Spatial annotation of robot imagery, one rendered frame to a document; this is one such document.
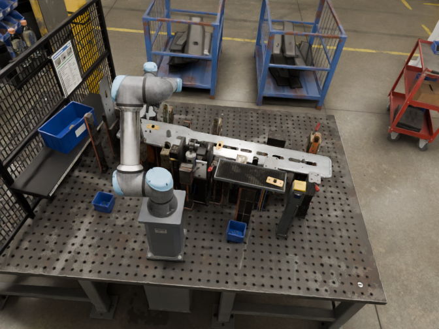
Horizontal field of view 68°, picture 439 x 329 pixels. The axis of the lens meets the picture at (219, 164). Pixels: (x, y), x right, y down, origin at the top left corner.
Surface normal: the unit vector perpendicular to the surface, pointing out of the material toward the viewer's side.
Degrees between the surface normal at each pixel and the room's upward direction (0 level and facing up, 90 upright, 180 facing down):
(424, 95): 90
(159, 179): 8
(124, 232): 0
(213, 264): 0
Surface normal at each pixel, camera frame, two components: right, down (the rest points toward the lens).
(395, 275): 0.06, -0.67
